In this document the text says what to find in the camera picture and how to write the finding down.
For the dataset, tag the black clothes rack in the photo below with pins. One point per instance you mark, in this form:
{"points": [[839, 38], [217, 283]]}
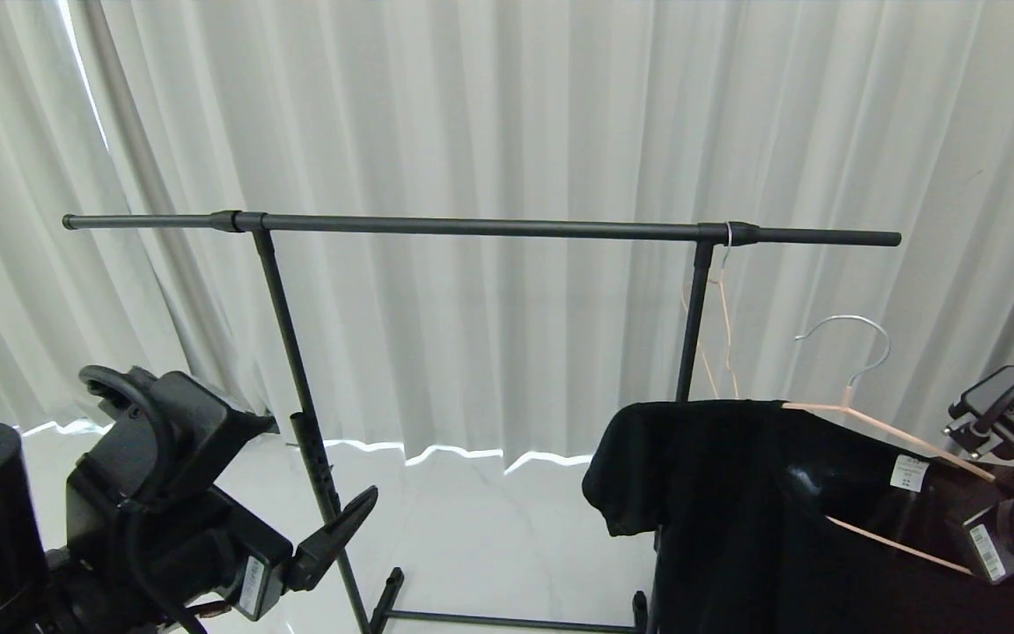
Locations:
{"points": [[472, 226]]}

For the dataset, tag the white curtain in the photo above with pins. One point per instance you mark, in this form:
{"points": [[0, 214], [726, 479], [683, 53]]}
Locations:
{"points": [[516, 132]]}

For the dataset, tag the black sleeveless top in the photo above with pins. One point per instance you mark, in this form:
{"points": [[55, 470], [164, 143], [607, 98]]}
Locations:
{"points": [[718, 528]]}

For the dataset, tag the pink clothes hanger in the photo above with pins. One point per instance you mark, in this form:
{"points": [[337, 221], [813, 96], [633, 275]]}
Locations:
{"points": [[726, 343], [848, 396]]}

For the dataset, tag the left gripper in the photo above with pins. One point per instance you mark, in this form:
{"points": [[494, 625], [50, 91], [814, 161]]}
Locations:
{"points": [[208, 555]]}

